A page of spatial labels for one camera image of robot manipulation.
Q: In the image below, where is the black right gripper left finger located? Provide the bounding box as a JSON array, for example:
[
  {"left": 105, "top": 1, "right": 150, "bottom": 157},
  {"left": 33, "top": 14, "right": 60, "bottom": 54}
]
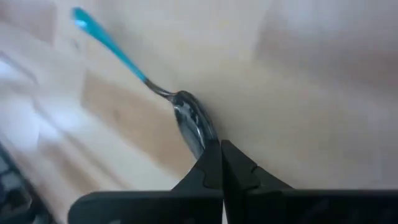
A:
[{"left": 67, "top": 139, "right": 224, "bottom": 224}]

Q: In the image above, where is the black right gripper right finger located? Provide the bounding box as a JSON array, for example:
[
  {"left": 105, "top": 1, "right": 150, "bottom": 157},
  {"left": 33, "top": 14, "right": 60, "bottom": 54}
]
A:
[{"left": 220, "top": 139, "right": 398, "bottom": 224}]

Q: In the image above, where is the spoon with teal handle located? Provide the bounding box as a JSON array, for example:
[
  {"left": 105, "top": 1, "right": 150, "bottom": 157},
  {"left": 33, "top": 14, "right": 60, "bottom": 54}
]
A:
[{"left": 71, "top": 6, "right": 220, "bottom": 160}]

